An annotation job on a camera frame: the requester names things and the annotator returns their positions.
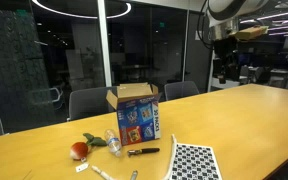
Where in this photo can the clear plastic water bottle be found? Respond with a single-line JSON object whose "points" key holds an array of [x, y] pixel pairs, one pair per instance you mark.
{"points": [[113, 142]]}

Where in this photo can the small silver metal tool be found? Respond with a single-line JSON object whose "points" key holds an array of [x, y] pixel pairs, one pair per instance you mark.
{"points": [[134, 175]]}

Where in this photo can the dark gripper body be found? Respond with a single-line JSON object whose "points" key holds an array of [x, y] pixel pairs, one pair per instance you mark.
{"points": [[224, 50]]}

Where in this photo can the chair behind glass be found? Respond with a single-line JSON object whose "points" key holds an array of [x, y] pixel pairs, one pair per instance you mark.
{"points": [[47, 96]]}

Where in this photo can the red radish plush toy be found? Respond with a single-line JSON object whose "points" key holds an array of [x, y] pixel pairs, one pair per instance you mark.
{"points": [[79, 150]]}

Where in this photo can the blue printed cardboard box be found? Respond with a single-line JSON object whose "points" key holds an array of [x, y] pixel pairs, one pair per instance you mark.
{"points": [[139, 116]]}

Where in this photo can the small white tag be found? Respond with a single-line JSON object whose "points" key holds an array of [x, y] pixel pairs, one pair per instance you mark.
{"points": [[82, 167]]}

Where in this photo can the black white calibration board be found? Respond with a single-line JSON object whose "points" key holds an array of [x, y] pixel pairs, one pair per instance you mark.
{"points": [[194, 164]]}

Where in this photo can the tan wrist camera box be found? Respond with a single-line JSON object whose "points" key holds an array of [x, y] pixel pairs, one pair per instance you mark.
{"points": [[250, 32]]}

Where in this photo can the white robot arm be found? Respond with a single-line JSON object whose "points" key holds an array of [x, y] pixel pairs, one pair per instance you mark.
{"points": [[240, 8]]}

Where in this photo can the white background desk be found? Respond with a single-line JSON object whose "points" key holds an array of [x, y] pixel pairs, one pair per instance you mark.
{"points": [[282, 77]]}

